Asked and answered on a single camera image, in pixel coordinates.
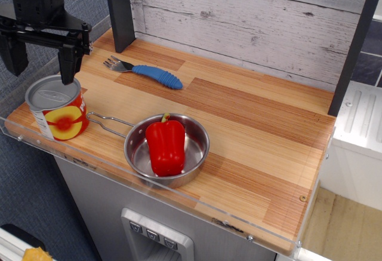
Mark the red plastic bell pepper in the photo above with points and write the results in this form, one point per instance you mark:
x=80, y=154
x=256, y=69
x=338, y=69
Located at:
x=166, y=140

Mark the blue handled metal spork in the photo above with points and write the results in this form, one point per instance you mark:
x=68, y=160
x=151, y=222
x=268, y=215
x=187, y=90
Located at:
x=163, y=77

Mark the dark grey right post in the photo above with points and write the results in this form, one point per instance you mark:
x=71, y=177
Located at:
x=361, y=31

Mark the yellow object at corner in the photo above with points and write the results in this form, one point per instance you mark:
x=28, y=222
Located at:
x=36, y=254

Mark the white toy sink unit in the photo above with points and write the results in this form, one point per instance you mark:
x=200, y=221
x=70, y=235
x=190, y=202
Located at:
x=352, y=166

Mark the small steel pan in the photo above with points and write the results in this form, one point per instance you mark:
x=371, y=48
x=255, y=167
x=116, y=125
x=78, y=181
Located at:
x=136, y=150

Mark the dark grey left post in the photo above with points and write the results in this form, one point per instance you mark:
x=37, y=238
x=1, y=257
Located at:
x=121, y=18

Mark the orange labelled tin can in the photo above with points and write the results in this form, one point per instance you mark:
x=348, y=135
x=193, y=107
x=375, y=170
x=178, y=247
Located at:
x=59, y=110

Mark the grey toy fridge cabinet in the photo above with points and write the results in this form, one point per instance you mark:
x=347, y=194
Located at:
x=130, y=220

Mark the dark grey post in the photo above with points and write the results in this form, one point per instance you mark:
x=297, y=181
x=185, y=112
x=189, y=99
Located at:
x=361, y=31
x=121, y=18

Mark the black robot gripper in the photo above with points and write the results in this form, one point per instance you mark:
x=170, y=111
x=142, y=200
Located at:
x=44, y=14

